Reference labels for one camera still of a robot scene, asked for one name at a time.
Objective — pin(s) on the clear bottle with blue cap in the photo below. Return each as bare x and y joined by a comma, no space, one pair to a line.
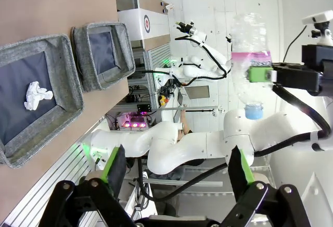
249,37

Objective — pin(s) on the person in black shirt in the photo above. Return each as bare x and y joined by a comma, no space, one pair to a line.
186,133

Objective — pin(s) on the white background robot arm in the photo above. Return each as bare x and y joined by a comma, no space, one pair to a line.
197,72

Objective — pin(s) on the slotted aluminium base plate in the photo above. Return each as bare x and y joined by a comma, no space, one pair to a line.
158,52
65,169

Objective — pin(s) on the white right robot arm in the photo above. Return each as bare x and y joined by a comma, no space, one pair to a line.
187,149

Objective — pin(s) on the yellow emergency stop button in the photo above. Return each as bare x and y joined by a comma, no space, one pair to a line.
161,101

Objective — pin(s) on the white cabinet with target logo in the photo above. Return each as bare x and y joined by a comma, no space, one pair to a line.
156,26

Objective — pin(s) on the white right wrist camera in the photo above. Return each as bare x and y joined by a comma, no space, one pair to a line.
317,17

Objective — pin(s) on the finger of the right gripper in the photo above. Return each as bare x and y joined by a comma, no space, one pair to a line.
257,74

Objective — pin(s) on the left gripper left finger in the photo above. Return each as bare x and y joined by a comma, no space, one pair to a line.
118,167

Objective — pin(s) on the white device with glowing lights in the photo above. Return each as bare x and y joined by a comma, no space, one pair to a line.
131,120

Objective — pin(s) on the brown wooden board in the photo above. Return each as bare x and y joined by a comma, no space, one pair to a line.
151,0

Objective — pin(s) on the white paper ball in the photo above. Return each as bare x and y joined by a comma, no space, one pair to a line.
35,94

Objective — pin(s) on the grey metal bar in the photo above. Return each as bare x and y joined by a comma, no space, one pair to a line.
197,108

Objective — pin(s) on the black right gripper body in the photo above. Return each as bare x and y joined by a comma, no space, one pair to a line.
304,80

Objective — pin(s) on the grey fabric basket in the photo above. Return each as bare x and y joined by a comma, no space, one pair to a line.
125,44
65,63

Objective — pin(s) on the grey flat panel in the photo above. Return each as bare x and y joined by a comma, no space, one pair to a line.
197,93

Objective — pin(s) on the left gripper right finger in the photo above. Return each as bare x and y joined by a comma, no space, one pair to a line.
236,169

